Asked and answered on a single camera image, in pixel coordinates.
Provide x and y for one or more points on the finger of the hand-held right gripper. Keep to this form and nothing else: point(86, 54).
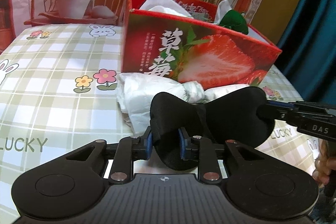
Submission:
point(278, 111)

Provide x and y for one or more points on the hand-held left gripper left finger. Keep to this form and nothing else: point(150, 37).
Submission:
point(148, 144)

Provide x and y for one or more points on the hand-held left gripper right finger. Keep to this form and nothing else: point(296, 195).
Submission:
point(182, 145)

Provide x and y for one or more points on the black eye mask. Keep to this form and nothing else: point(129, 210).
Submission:
point(225, 119)

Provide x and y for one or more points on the red strawberry print cardboard box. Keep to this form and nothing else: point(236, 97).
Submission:
point(199, 56)

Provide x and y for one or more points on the person's right hand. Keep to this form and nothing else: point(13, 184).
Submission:
point(324, 161)

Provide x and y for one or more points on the crumpled white plastic bag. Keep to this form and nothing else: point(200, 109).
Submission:
point(147, 98)

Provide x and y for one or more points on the blue curtain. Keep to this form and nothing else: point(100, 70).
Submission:
point(309, 16)

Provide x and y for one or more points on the dark green plush toy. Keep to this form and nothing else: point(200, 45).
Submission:
point(233, 22)

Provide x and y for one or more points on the green checked rabbit tablecloth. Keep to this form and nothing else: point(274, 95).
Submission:
point(57, 87)

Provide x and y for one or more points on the white tissue paper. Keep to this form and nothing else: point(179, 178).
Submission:
point(165, 5)

